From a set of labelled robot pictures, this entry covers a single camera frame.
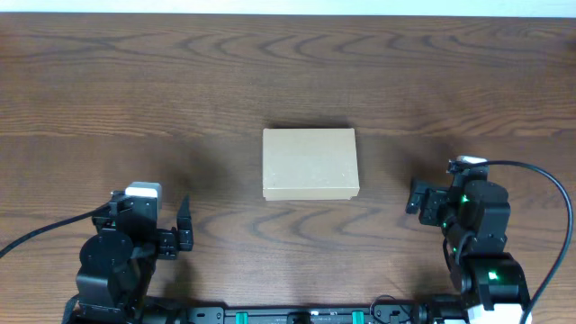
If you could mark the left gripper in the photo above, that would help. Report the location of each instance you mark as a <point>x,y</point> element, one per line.
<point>168,241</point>

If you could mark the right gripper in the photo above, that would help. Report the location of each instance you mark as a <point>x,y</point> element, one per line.
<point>432,205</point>

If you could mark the cardboard box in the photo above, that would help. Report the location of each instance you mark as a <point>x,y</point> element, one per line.
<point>309,164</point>

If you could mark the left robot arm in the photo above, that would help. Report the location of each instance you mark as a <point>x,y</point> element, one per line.
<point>118,262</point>

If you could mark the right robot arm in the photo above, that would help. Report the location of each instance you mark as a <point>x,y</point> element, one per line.
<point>473,216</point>

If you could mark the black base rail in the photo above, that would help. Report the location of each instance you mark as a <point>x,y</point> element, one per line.
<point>379,313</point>

